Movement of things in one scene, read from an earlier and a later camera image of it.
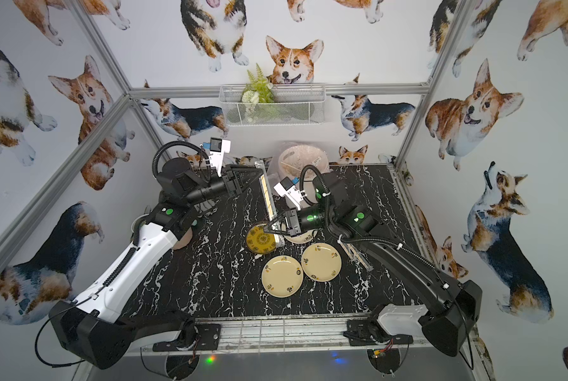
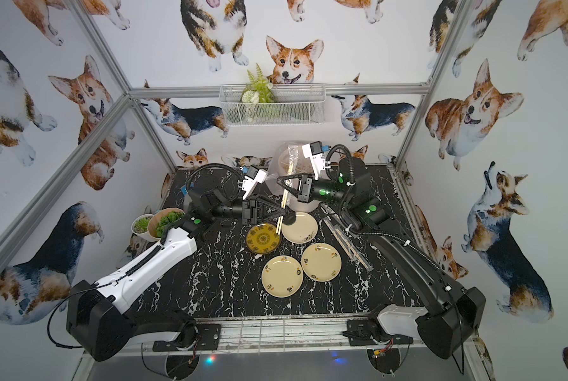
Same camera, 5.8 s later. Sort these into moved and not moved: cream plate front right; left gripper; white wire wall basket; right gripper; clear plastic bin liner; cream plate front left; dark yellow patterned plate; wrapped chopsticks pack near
Moved: left gripper; right gripper
Not moved: cream plate front right; dark yellow patterned plate; white wire wall basket; clear plastic bin liner; cream plate front left; wrapped chopsticks pack near
